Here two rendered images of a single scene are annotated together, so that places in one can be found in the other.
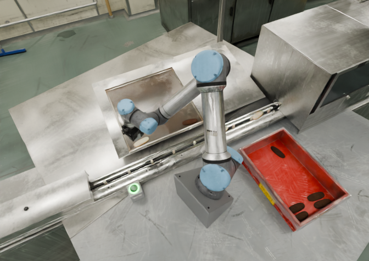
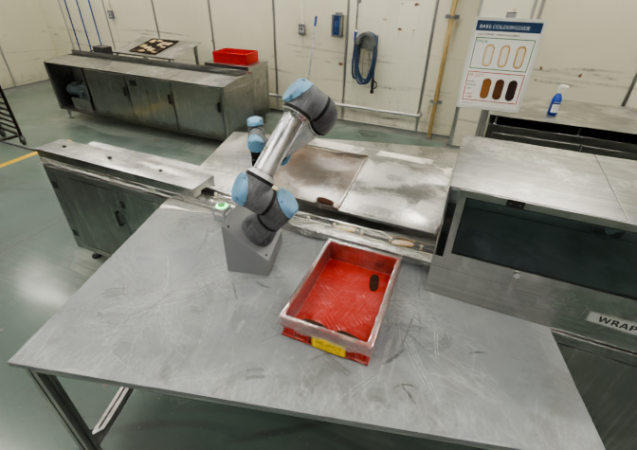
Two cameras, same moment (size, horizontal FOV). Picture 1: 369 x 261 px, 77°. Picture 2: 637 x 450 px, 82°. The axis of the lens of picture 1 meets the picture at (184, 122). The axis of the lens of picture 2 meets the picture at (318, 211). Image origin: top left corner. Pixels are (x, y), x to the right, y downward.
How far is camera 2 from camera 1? 1.19 m
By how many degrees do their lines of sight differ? 37
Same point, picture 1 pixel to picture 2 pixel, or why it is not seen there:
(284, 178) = (344, 301)
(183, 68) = (378, 163)
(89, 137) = not seen: hidden behind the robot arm
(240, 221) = (256, 289)
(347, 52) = (515, 187)
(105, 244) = (167, 225)
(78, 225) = (172, 206)
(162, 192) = not seen: hidden behind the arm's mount
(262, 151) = (359, 271)
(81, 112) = not seen: hidden behind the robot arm
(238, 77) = (426, 200)
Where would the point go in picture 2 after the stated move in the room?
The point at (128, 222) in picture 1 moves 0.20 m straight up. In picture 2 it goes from (194, 226) to (187, 191)
